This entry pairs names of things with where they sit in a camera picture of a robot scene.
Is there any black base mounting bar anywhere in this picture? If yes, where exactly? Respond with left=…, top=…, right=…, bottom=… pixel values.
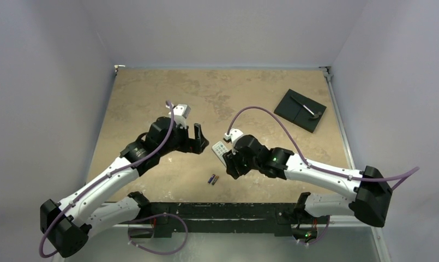
left=128, top=192, right=329, bottom=238

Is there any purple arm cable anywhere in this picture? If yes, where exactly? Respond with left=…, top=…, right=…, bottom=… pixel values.
left=38, top=100, right=176, bottom=259
left=226, top=105, right=420, bottom=191

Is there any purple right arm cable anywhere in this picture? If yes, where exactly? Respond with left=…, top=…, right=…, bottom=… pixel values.
left=226, top=105, right=420, bottom=191

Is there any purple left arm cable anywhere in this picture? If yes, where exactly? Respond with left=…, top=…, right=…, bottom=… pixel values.
left=38, top=100, right=176, bottom=259

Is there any black metal tool on tray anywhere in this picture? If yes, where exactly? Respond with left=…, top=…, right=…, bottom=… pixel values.
left=290, top=96, right=322, bottom=120

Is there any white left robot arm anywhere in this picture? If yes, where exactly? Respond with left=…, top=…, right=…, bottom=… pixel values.
left=38, top=116, right=209, bottom=258

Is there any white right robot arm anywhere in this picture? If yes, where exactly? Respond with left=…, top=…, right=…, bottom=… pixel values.
left=221, top=135, right=393, bottom=228

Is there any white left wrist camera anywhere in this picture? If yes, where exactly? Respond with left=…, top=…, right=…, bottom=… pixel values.
left=173, top=104, right=191, bottom=129

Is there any white remote control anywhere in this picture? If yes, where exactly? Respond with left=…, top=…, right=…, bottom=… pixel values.
left=212, top=141, right=229, bottom=167

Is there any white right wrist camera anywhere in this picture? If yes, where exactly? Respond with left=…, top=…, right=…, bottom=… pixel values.
left=223, top=128, right=244, bottom=153

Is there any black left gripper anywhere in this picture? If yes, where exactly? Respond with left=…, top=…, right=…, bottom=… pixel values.
left=159, top=121, right=208, bottom=156

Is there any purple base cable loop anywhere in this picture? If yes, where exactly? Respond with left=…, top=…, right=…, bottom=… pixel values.
left=127, top=212, right=189, bottom=256

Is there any purple AAA battery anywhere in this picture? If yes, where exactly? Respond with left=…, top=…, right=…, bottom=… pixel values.
left=207, top=174, right=216, bottom=184

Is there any black flat tray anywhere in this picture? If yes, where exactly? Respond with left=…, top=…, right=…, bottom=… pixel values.
left=274, top=89, right=327, bottom=133

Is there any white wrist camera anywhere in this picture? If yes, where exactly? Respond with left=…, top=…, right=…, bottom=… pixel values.
left=173, top=104, right=191, bottom=129
left=223, top=128, right=244, bottom=153

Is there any aluminium frame rail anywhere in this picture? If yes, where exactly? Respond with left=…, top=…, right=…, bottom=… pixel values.
left=319, top=67, right=355, bottom=169

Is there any black gold AAA battery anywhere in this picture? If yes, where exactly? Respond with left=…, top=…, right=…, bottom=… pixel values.
left=211, top=176, right=219, bottom=185

